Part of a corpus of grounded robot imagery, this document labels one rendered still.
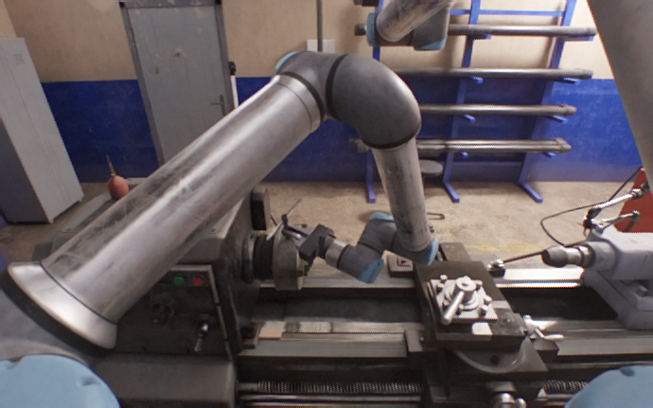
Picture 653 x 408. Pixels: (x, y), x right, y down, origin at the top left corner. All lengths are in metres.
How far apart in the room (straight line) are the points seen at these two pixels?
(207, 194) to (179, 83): 3.96
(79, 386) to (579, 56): 4.91
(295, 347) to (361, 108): 0.99
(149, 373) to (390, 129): 1.20
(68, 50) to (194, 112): 1.55
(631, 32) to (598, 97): 4.70
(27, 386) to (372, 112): 0.51
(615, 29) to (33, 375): 0.65
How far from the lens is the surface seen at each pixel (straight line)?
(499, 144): 4.32
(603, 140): 5.48
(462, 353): 1.25
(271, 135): 0.52
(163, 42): 4.40
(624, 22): 0.52
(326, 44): 3.91
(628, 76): 0.50
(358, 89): 0.56
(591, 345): 1.65
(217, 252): 1.04
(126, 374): 1.48
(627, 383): 0.36
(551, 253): 1.53
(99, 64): 4.87
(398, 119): 0.57
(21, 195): 4.65
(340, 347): 1.33
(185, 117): 4.48
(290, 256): 1.19
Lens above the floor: 1.90
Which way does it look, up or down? 29 degrees down
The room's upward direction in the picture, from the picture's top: 1 degrees counter-clockwise
